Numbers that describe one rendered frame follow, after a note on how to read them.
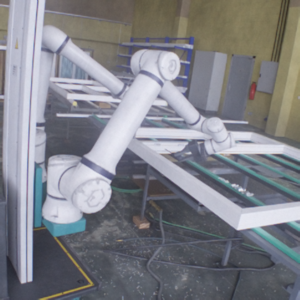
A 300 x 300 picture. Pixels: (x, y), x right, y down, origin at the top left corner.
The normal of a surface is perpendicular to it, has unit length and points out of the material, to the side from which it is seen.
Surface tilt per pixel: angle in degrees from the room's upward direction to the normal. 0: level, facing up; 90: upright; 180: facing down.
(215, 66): 90
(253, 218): 90
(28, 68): 90
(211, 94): 90
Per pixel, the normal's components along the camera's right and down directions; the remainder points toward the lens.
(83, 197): 0.47, 0.36
